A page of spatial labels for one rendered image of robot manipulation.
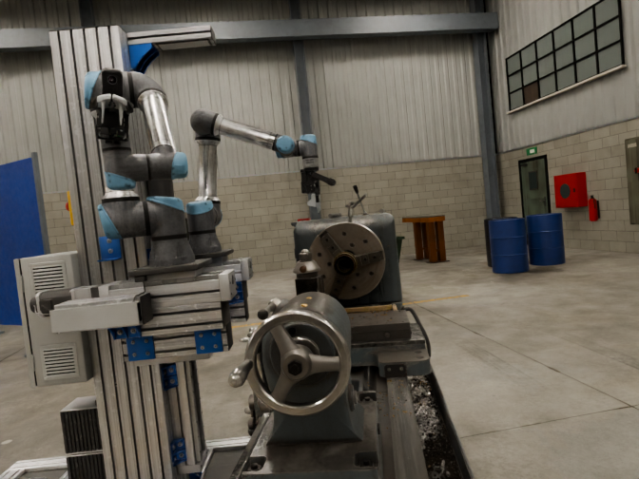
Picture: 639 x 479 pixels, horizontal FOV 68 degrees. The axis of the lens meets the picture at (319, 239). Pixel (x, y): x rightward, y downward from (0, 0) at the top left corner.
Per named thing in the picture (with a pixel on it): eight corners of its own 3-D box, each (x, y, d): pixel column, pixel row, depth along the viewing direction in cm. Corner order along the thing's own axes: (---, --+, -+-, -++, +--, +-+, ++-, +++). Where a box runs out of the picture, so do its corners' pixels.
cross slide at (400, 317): (268, 334, 147) (266, 319, 147) (407, 324, 142) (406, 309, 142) (255, 350, 130) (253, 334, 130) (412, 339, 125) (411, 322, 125)
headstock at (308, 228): (312, 288, 270) (304, 220, 268) (396, 281, 264) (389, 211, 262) (295, 310, 211) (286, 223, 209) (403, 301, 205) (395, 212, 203)
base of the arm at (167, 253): (143, 268, 154) (139, 238, 153) (157, 263, 169) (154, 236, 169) (188, 263, 154) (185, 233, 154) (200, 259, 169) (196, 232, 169)
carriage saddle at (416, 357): (270, 351, 149) (268, 333, 149) (419, 341, 144) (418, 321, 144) (245, 387, 119) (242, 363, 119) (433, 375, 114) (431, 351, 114)
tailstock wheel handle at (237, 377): (242, 371, 66) (241, 355, 66) (258, 370, 65) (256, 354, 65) (226, 391, 58) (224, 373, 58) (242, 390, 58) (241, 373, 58)
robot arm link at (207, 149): (190, 229, 217) (190, 108, 214) (199, 228, 231) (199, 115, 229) (217, 229, 217) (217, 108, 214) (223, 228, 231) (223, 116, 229)
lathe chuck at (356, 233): (307, 292, 203) (313, 219, 201) (381, 298, 200) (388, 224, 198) (304, 296, 194) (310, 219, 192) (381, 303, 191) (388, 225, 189)
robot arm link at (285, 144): (187, 100, 203) (297, 133, 203) (194, 105, 214) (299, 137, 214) (181, 126, 203) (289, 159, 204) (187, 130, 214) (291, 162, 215)
